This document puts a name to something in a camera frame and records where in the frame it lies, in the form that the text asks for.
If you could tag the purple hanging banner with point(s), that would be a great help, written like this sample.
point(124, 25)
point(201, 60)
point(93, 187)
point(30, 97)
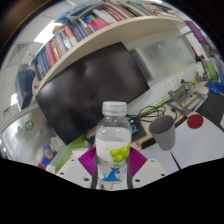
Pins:
point(196, 32)

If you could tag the wall shelf with books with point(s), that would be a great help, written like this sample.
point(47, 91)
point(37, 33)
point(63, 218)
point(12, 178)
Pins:
point(110, 33)

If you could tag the grey cup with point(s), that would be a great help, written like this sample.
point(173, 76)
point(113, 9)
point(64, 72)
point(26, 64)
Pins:
point(165, 136)

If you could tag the blue circuit board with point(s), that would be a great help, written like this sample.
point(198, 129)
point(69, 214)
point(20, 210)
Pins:
point(135, 126)

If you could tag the flat round red coaster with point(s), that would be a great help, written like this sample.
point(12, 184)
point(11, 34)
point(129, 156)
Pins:
point(195, 121)

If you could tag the dark wine bottle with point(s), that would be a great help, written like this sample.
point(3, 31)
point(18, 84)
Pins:
point(199, 57)

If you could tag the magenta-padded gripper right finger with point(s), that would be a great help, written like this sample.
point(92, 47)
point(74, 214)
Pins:
point(151, 170)

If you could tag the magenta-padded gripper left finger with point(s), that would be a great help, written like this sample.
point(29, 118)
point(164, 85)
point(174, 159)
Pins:
point(71, 171)

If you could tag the black computer monitor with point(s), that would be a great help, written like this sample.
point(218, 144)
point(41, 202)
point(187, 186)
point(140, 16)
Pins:
point(90, 93)

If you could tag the grey metal laptop stand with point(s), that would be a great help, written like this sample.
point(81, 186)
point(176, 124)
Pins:
point(186, 100)

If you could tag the white wall socket strip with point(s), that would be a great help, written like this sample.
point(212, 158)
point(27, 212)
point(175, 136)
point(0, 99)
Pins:
point(180, 80)

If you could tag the clear plastic drink bottle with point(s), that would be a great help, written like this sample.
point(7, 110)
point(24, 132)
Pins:
point(111, 138)

